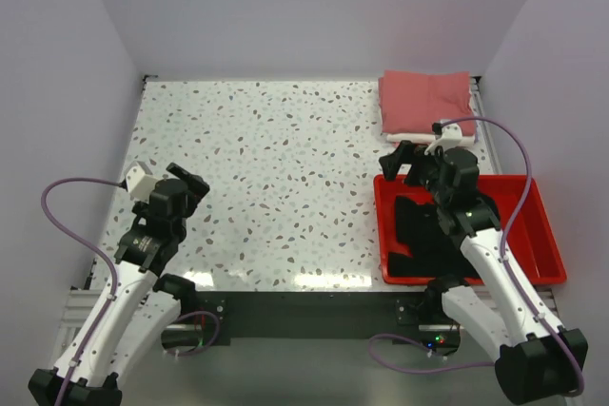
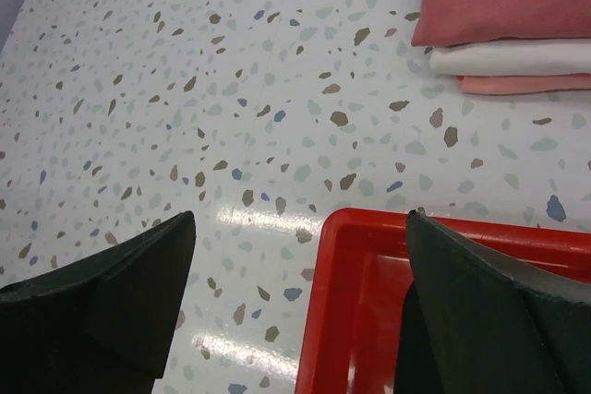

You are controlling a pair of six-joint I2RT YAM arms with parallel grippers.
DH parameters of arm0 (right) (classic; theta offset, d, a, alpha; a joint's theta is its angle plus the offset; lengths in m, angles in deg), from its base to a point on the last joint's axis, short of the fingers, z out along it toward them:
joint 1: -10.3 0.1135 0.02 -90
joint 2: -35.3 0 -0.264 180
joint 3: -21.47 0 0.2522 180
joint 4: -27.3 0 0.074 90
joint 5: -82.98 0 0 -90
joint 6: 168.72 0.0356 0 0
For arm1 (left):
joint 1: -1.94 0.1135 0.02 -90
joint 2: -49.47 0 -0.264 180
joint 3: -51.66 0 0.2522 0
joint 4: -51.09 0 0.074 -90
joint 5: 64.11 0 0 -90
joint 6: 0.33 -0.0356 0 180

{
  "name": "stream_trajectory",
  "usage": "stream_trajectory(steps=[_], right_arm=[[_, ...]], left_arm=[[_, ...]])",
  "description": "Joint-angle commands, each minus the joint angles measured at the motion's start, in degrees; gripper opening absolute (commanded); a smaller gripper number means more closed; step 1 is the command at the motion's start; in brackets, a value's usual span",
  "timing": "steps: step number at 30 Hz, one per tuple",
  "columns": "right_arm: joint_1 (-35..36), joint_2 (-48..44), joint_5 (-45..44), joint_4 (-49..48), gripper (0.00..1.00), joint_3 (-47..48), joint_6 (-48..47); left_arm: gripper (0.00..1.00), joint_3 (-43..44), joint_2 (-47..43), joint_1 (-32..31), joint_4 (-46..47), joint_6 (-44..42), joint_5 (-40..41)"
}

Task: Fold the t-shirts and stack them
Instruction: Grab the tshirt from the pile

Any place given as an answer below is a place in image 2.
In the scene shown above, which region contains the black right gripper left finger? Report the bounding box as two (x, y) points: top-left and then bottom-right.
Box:
(1, 211), (196, 393)

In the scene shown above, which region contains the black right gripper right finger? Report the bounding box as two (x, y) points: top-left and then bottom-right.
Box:
(395, 211), (590, 393)

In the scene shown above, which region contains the red plastic tray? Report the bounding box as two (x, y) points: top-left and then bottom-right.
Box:
(295, 208), (590, 394)

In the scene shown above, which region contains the light pink folded t-shirt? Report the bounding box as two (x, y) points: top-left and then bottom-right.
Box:
(456, 74), (590, 96)

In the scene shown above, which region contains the white folded t-shirt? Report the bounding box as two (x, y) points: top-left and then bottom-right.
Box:
(430, 39), (590, 77)

